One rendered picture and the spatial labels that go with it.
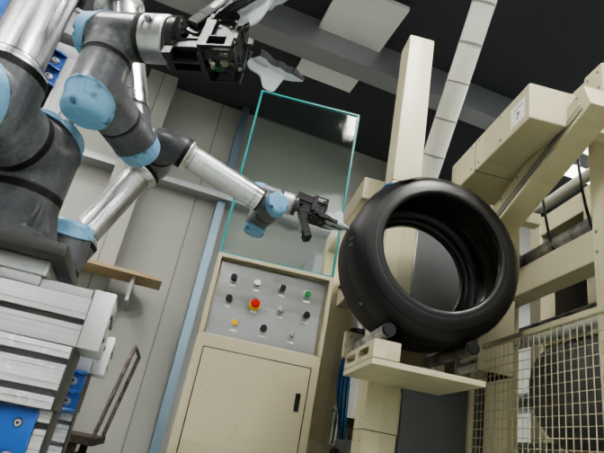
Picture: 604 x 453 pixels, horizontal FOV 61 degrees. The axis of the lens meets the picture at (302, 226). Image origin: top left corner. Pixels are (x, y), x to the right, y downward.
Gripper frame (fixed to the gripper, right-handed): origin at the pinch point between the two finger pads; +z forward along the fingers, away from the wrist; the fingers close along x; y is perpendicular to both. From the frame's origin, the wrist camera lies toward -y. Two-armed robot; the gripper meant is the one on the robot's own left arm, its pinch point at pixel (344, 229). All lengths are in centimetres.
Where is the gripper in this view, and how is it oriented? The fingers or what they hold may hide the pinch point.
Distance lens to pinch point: 181.1
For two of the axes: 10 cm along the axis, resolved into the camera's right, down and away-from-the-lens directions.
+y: 2.9, -8.7, 4.1
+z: 9.4, 3.4, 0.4
